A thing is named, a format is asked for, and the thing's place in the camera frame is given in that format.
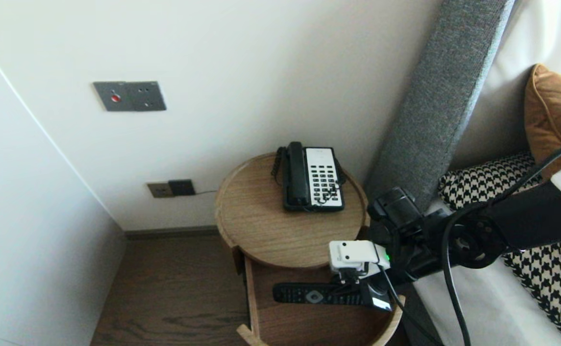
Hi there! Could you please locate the black telephone handset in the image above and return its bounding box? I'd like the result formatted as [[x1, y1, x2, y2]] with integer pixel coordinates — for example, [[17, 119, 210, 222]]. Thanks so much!
[[285, 141, 310, 206]]

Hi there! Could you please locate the brown cushion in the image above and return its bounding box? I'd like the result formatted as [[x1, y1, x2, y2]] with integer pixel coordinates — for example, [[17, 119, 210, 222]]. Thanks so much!
[[524, 64, 561, 178]]

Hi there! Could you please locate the grey fabric headboard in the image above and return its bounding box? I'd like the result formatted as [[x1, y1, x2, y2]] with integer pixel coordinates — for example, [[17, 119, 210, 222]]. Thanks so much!
[[363, 0, 514, 212]]

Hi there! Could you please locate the black remote control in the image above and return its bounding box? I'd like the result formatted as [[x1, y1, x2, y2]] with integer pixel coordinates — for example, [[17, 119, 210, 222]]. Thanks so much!
[[273, 282, 365, 306]]

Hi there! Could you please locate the black white houndstooth pillow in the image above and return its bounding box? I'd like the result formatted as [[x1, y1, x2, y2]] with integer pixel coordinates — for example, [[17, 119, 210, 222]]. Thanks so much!
[[438, 153, 561, 344]]

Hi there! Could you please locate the brass wall socket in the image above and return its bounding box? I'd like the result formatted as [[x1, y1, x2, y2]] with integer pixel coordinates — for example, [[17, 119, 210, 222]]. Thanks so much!
[[147, 182, 174, 199]]

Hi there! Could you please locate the grey wall plate with holes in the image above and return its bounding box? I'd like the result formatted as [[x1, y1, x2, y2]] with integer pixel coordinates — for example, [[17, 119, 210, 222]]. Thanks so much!
[[127, 81, 167, 111]]

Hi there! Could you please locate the brown wooden baseboard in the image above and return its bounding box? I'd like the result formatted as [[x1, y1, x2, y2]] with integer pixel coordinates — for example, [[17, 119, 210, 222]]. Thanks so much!
[[125, 227, 219, 241]]

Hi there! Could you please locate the round wooden bedside table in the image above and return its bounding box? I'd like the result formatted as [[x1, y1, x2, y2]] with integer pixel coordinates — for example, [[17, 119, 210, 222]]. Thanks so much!
[[214, 152, 371, 270]]

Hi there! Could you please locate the grey switch plate red button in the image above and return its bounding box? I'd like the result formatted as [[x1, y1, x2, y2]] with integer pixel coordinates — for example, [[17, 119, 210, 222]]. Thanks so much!
[[93, 82, 130, 112]]

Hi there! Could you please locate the dark grey bed frame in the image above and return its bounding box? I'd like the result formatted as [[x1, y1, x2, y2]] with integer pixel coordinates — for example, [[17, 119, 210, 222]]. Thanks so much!
[[399, 283, 444, 346]]

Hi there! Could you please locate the black white telephone base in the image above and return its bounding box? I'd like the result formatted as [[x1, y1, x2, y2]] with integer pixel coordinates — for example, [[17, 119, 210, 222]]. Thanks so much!
[[280, 146, 346, 212]]

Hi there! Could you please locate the curved wooden table drawer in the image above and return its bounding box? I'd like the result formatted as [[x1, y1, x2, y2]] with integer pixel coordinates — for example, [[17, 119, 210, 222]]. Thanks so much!
[[236, 243, 406, 346]]

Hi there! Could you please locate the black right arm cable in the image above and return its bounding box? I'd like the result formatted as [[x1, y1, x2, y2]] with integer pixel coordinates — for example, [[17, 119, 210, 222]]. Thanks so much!
[[376, 136, 561, 346]]

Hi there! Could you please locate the white bed sheet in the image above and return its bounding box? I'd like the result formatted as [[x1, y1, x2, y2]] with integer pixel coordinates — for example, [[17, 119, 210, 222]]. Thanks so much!
[[412, 198, 561, 346]]

